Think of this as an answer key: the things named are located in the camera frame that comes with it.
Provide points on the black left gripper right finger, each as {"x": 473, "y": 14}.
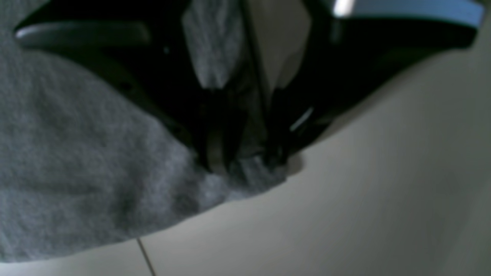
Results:
{"x": 353, "y": 48}

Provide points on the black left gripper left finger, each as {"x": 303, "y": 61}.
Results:
{"x": 139, "y": 48}

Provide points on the grey T-shirt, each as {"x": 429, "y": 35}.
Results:
{"x": 82, "y": 167}

